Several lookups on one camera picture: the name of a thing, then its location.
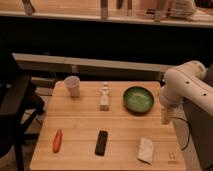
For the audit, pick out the black chair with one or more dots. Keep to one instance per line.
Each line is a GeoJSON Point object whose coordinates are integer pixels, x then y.
{"type": "Point", "coordinates": [19, 105]}

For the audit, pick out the white crumpled cloth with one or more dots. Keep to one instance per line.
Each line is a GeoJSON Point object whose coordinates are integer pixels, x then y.
{"type": "Point", "coordinates": [146, 150]}

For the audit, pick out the orange-red pepper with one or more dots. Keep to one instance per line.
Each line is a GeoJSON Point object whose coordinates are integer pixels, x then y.
{"type": "Point", "coordinates": [57, 141]}

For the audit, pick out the white paper cup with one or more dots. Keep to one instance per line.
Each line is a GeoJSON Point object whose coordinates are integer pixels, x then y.
{"type": "Point", "coordinates": [72, 84]}

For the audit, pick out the small white bottle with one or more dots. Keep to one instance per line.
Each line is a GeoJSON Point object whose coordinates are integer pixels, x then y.
{"type": "Point", "coordinates": [104, 98]}

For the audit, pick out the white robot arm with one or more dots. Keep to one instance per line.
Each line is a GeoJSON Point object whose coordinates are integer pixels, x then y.
{"type": "Point", "coordinates": [185, 81]}

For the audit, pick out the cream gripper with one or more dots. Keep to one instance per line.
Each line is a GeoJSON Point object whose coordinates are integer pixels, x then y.
{"type": "Point", "coordinates": [166, 115]}

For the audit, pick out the grey metal rail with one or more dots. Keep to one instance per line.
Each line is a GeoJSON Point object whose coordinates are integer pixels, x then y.
{"type": "Point", "coordinates": [92, 67]}

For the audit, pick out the black rectangular remote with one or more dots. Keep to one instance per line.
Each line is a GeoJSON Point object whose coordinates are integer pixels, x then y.
{"type": "Point", "coordinates": [101, 143]}

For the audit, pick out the green ceramic bowl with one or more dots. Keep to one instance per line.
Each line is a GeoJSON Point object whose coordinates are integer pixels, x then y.
{"type": "Point", "coordinates": [138, 99]}

